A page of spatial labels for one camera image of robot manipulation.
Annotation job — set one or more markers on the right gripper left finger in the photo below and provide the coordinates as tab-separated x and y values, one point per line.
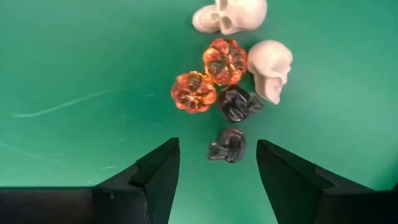
149	193

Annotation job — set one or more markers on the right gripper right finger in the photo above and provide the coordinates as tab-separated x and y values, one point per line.
298	193

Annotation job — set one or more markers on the black glass skull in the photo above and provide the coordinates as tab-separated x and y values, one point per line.
234	104
228	146

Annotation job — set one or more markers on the orange glass pumpkin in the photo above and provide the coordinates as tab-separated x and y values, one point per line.
192	91
224	62

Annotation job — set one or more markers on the white plastic skull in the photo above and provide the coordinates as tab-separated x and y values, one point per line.
269	62
236	14

